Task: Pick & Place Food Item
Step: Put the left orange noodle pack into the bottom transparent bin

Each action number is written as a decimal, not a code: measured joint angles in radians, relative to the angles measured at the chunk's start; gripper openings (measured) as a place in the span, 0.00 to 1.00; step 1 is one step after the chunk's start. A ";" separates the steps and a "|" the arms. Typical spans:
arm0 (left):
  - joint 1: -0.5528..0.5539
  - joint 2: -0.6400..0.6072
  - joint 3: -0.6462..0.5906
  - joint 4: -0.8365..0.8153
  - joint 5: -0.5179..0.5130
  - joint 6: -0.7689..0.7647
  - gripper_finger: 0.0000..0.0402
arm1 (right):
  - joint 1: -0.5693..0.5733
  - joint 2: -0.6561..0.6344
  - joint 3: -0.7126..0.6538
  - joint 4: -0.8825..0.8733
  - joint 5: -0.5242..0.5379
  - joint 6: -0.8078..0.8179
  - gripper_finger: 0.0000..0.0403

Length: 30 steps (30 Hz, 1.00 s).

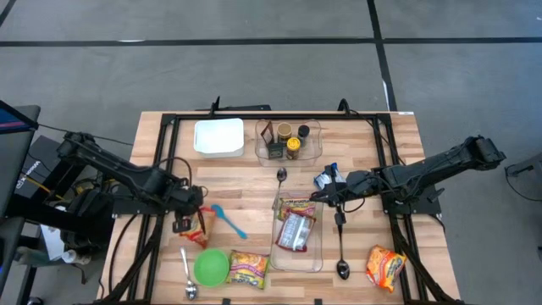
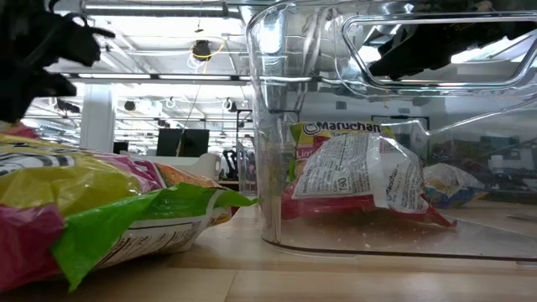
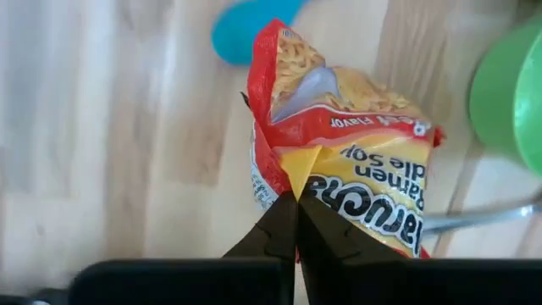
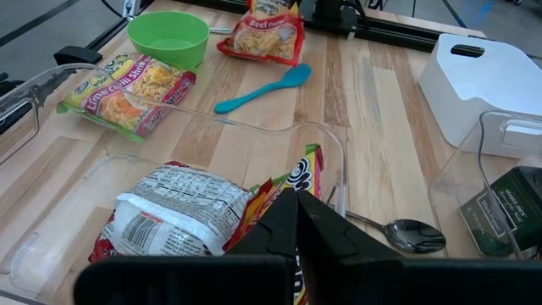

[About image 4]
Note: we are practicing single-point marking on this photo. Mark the large clear plastic bin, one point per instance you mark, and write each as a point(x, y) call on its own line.
point(237, 144)

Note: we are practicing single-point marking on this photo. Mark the red ramen packet white back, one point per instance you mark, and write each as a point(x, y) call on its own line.
point(169, 212)

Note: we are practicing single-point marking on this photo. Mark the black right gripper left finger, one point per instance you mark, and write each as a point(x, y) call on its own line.
point(254, 275)

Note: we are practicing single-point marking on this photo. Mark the green plastic bowl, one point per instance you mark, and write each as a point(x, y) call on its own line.
point(169, 36)

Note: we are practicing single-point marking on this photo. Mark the black frame clamp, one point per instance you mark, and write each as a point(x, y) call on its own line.
point(76, 55)

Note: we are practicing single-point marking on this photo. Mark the silver metal spoon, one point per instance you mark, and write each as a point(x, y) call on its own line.
point(220, 30)

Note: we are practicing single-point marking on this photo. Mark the white plastic bin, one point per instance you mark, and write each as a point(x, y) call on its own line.
point(478, 84)

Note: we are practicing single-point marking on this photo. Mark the teal silicone spoon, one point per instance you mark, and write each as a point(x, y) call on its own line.
point(262, 89)

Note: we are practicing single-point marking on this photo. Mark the dark steel spoon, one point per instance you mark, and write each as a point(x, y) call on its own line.
point(413, 235)

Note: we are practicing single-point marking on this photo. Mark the small clear plastic bin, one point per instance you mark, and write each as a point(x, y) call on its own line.
point(457, 190)

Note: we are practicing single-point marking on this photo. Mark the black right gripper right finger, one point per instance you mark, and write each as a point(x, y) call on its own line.
point(347, 267)

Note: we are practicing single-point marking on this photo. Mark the red beef ramen packet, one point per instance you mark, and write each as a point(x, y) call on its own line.
point(267, 38)

